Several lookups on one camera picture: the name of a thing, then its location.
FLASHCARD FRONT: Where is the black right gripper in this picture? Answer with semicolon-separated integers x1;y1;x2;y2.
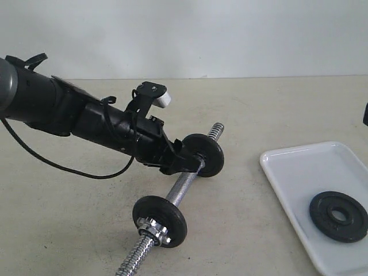
362;103;368;125

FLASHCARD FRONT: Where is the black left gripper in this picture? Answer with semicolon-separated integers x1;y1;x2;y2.
120;113;203;175

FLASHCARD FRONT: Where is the black weight plate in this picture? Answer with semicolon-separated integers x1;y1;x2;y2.
132;195;187;248
182;133;224;178
309;191;367;243

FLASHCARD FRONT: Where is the chrome dumbbell bar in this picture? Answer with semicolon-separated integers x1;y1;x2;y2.
115;122;224;275

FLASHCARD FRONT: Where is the chrome spinlock nut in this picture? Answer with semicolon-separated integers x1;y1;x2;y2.
137;217;171;246

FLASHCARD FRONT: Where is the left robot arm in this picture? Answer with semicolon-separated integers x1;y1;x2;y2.
1;53;201;175

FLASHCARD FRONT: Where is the white rectangular tray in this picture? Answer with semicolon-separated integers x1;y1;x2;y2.
260;141;367;275

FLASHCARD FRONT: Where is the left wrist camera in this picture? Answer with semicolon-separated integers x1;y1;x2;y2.
125;81;171;117

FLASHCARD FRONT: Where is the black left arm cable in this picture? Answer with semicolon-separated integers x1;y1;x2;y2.
0;117;135;179

